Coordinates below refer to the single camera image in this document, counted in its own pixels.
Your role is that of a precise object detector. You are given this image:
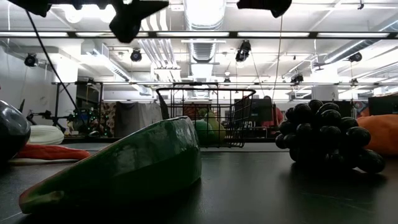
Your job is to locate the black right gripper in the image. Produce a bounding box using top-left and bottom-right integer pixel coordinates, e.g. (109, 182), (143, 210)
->
(236, 0), (293, 19)

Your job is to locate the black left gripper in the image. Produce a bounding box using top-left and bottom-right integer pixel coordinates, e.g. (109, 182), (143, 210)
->
(108, 0), (170, 44)

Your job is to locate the black wire basket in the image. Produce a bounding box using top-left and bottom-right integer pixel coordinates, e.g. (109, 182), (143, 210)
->
(155, 87), (257, 149)

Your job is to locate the yellow lemon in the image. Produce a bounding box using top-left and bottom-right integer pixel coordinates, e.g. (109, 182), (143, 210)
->
(203, 111), (227, 144)

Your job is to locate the watermelon slice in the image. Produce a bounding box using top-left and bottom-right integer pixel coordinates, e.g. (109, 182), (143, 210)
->
(18, 115), (203, 215)

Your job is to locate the dark grape bunch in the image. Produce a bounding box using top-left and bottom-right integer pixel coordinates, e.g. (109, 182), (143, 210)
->
(274, 99), (386, 174)

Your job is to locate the dark purple eggplant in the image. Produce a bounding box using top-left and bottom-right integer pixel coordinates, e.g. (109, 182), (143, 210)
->
(0, 100), (32, 164)

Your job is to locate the round orange fruit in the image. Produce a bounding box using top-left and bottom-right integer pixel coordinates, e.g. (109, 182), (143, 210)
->
(356, 114), (398, 157)

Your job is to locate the black overhead light bar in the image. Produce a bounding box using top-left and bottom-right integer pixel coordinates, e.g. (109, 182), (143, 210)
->
(0, 30), (398, 40)

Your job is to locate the grey hanging cloth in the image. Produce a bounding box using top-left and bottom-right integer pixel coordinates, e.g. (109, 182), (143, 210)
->
(114, 101), (163, 138)

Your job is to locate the patterned hanging cloth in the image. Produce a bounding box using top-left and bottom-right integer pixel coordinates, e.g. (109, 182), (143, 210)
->
(99, 101), (118, 138)

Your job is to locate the black metal rack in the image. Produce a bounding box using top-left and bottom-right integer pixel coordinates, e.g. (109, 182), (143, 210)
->
(51, 81), (104, 138)

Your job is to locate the black monitor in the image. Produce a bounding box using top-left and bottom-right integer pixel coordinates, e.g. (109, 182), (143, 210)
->
(233, 98), (274, 125)

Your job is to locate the person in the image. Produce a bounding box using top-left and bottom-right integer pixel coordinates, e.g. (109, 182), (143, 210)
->
(262, 95), (284, 128)

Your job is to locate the black tall cabinet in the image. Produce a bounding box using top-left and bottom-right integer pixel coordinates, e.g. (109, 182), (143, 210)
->
(337, 100), (354, 118)

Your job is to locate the colourful patterned panel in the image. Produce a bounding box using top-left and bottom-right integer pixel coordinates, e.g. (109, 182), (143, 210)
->
(353, 101), (371, 118)

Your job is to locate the black table mat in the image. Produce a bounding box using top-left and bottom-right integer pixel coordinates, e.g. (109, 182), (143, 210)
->
(0, 142), (398, 224)

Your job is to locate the thin hanging cable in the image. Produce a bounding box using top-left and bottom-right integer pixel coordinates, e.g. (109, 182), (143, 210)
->
(272, 14), (284, 100)

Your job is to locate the silver ventilation duct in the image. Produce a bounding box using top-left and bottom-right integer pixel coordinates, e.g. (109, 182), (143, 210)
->
(183, 0), (226, 82)

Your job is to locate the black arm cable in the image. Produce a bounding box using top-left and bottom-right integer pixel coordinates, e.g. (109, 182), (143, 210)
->
(26, 11), (80, 113)

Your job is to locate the black wall panel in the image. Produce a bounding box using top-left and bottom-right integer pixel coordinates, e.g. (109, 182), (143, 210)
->
(368, 95), (398, 116)

